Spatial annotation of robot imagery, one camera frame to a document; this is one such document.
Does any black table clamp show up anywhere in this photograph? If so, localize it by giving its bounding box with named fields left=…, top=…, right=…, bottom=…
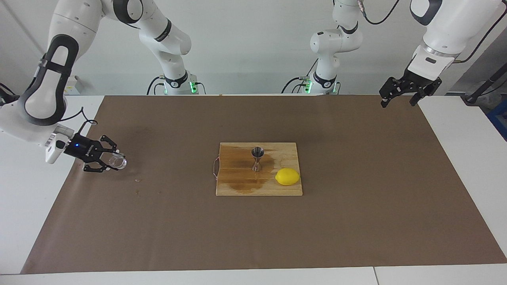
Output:
left=0, top=82, right=18, bottom=106

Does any small clear glass pitcher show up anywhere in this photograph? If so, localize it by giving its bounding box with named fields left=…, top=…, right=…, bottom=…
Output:
left=108, top=154, right=128, bottom=171

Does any brown paper table mat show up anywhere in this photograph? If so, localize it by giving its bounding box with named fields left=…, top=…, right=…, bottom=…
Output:
left=21, top=94, right=507, bottom=274

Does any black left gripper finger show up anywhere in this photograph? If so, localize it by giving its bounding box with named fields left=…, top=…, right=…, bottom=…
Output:
left=379, top=78, right=408, bottom=108
left=410, top=78, right=442, bottom=106

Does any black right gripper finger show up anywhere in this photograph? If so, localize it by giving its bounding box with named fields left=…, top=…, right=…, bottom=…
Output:
left=99, top=135, right=121, bottom=156
left=82, top=160, right=119, bottom=173

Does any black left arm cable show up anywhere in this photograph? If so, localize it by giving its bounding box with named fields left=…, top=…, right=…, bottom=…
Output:
left=358, top=0, right=507, bottom=64

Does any yellow lemon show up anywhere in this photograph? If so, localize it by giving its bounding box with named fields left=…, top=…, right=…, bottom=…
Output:
left=275, top=167, right=301, bottom=186

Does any steel double jigger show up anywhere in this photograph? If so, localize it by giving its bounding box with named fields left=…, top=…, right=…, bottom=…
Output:
left=251, top=146, right=265, bottom=172

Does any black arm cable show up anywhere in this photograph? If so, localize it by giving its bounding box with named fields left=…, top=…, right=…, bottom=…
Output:
left=59, top=106, right=98, bottom=137
left=358, top=0, right=507, bottom=64

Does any white wall socket box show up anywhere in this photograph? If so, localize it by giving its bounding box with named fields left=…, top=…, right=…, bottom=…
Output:
left=65, top=75, right=84, bottom=95

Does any black stand pole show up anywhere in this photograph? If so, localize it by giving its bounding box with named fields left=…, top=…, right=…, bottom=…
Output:
left=461, top=61, right=507, bottom=105

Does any wooden cutting board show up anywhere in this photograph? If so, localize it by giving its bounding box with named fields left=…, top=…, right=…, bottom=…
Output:
left=213, top=142, right=303, bottom=197

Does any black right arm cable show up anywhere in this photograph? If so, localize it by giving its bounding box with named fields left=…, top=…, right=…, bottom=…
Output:
left=59, top=106, right=98, bottom=137

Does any blue crate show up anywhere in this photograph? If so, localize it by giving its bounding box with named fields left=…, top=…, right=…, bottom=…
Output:
left=486, top=99, right=507, bottom=141

